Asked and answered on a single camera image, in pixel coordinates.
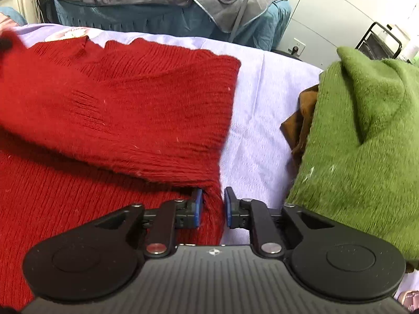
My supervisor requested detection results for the wall power socket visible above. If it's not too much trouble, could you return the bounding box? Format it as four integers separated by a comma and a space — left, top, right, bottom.
288, 38, 305, 57

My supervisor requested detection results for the green fleece garment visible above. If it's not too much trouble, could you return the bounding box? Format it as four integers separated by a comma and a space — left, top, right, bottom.
287, 47, 418, 264

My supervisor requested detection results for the red knit sweater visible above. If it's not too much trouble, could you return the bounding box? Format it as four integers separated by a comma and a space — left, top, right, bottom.
1, 31, 241, 309

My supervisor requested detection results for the lilac printed bed sheet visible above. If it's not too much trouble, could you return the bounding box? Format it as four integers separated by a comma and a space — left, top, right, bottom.
13, 23, 419, 305

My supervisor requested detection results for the brown garment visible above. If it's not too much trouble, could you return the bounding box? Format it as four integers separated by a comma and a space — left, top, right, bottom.
280, 84, 319, 170

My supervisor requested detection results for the black wire rack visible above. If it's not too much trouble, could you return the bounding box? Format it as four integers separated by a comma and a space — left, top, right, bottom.
355, 21, 403, 60

